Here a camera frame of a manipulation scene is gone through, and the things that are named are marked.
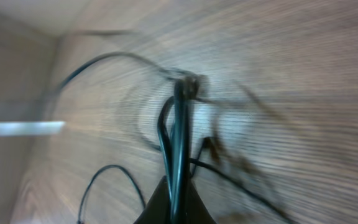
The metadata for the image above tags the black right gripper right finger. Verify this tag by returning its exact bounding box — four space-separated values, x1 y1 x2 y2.
186 181 216 224

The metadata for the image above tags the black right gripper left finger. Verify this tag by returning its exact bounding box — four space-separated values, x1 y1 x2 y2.
134 176 170 224

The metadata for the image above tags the thick black cable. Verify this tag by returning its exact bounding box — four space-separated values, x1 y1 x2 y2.
50 51 209 224

